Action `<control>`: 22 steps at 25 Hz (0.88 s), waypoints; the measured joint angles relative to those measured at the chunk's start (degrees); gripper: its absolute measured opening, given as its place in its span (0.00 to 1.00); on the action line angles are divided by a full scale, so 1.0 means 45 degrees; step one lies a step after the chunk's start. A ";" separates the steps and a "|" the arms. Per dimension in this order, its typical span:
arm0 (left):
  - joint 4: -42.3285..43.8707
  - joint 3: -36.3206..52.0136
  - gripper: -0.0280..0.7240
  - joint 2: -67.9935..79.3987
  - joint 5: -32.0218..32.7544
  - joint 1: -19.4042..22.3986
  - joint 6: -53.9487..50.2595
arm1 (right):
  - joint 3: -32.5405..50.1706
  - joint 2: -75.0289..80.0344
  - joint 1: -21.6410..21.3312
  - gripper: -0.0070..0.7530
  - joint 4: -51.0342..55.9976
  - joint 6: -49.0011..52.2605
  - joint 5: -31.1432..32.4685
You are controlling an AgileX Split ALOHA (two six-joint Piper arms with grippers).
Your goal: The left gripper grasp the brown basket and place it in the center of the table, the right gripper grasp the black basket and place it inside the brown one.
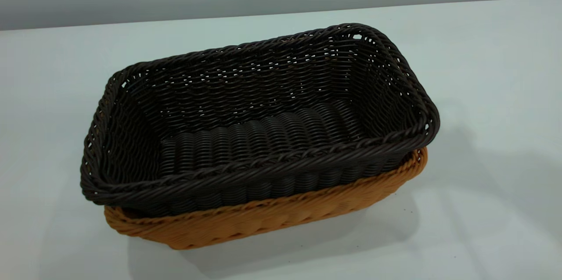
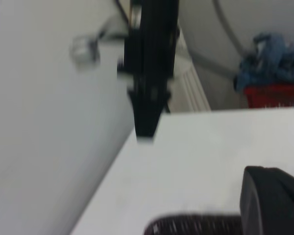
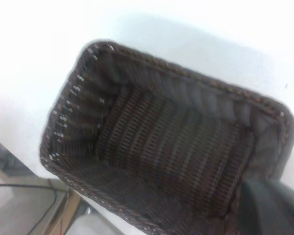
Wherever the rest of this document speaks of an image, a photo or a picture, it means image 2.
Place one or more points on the white ribbed panel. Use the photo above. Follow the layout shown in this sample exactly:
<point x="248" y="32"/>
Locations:
<point x="191" y="85"/>

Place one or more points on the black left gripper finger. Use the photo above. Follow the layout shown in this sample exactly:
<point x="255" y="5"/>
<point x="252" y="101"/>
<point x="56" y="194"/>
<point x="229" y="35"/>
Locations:
<point x="272" y="203"/>

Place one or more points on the clear plastic clamp block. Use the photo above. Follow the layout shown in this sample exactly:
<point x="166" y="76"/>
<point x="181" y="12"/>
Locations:
<point x="84" y="51"/>

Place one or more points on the red plastic bin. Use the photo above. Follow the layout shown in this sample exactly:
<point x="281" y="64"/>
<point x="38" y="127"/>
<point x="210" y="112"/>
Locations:
<point x="274" y="96"/>

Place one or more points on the blue crumpled cloth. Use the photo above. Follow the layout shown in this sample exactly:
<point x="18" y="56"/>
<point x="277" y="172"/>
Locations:
<point x="267" y="61"/>

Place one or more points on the dark brown woven wicker basket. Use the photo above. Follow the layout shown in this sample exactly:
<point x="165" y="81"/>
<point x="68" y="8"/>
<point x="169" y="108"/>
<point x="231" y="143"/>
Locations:
<point x="191" y="225"/>

